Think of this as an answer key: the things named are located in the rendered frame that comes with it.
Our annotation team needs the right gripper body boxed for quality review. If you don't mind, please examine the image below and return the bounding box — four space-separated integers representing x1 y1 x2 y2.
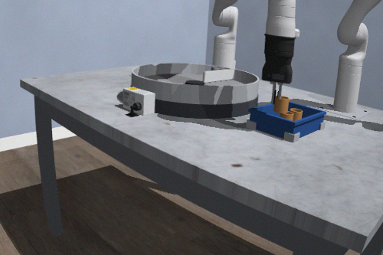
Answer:
262 15 300 83

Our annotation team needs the bronze bushing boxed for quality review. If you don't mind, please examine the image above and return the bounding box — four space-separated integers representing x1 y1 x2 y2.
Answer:
273 96 289 113
280 111 293 120
290 109 303 121

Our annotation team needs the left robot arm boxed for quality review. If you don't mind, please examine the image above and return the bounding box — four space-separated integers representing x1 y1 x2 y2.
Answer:
333 0 381 113

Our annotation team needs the blue open-top crate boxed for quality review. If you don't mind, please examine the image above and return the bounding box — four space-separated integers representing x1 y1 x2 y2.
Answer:
248 101 326 139

